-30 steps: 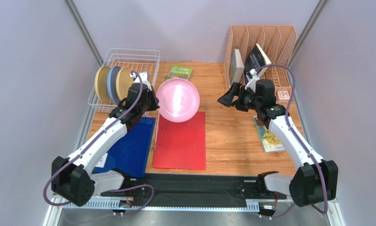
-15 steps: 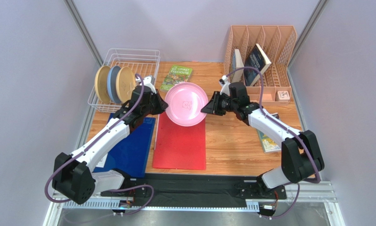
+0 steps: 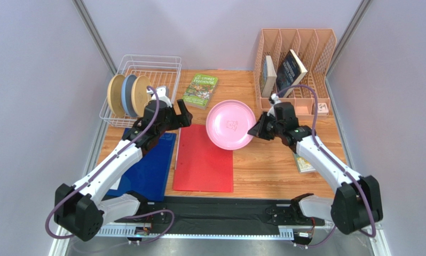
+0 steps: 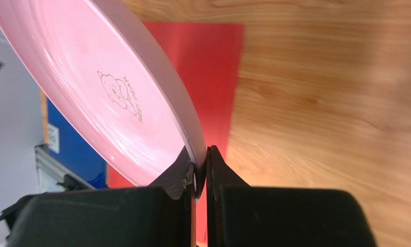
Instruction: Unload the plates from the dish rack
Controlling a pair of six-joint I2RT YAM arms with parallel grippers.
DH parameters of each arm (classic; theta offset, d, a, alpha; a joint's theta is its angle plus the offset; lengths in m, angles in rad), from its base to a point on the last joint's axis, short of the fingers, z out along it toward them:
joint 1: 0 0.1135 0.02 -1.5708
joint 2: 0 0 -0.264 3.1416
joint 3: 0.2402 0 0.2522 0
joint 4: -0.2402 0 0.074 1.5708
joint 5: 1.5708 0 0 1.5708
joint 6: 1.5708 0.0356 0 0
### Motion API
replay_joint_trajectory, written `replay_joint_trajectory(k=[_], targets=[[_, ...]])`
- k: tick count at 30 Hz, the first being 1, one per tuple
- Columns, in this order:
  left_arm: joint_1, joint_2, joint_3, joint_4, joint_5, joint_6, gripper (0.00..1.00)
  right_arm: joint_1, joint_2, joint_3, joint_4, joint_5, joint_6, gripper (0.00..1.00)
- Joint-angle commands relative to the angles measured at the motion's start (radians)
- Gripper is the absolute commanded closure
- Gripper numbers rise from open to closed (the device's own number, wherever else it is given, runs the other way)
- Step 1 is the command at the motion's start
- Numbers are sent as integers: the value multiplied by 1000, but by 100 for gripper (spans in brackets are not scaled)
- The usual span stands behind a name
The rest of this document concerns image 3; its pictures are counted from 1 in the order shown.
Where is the orange plate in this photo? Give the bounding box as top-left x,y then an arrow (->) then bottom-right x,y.
131,75 -> 152,117

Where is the pink plate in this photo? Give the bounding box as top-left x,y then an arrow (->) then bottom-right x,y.
206,100 -> 256,150

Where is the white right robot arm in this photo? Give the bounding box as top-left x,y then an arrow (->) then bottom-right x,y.
248,102 -> 383,234

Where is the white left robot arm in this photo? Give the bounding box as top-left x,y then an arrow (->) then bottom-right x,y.
53,99 -> 193,242

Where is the green treehouse book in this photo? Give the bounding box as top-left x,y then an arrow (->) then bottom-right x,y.
182,73 -> 218,110

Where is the small pink white box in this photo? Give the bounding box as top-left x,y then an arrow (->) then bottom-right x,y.
313,102 -> 329,116

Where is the light blue standing book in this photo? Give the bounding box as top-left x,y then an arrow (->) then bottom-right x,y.
259,55 -> 277,98

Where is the red folder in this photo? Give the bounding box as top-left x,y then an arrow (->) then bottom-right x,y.
172,124 -> 234,193

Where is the penguin classics garden book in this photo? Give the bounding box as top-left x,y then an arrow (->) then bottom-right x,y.
293,153 -> 316,174

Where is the dark blue leaning book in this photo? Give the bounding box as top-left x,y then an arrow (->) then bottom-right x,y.
276,49 -> 308,98

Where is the blue plate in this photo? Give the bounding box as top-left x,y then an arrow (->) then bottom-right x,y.
121,74 -> 137,117

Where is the blue folder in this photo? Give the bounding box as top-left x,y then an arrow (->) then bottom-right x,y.
106,133 -> 177,202

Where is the yellow plate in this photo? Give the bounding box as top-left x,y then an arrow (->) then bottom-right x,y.
107,74 -> 125,118

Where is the pink file organizer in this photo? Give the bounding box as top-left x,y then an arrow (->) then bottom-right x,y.
254,28 -> 337,120

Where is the black base mat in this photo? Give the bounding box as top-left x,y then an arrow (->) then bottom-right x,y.
113,196 -> 327,236

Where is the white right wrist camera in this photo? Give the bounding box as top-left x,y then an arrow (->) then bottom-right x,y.
265,93 -> 281,118

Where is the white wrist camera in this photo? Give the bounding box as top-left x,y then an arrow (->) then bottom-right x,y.
147,86 -> 173,107
265,93 -> 281,118

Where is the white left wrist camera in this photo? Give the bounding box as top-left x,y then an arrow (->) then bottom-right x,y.
147,86 -> 173,107

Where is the white wire dish rack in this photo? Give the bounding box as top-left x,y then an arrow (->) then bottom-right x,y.
99,54 -> 182,128

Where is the aluminium rail frame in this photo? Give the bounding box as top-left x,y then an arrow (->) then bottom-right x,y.
49,113 -> 383,241

